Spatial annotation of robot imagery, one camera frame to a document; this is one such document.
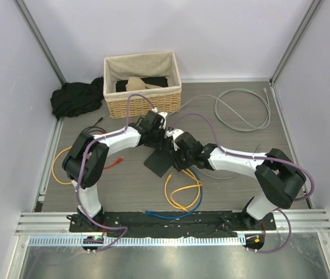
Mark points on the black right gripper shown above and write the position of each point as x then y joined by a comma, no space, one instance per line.
178,164

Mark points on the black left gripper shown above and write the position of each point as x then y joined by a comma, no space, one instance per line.
159,144

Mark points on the black network switch box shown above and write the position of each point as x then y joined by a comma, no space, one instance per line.
159,162

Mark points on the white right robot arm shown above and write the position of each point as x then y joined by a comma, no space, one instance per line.
279,179

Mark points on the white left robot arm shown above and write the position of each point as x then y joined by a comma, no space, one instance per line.
85,161

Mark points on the beige object in basket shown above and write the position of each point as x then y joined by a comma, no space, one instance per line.
137,84

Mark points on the black cloth in basket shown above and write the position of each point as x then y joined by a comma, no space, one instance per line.
160,81

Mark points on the wicker basket with liner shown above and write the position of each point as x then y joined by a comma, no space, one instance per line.
155,64

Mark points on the black cloth pile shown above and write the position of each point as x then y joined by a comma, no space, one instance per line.
74,99

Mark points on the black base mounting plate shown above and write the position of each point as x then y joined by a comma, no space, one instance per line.
200,224

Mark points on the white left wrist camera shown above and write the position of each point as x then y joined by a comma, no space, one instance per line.
162,116

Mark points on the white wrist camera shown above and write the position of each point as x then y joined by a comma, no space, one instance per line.
162,116
173,135

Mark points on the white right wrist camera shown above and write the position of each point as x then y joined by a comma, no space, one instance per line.
173,135

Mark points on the aluminium front rail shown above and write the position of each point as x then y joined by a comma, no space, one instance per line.
67,229

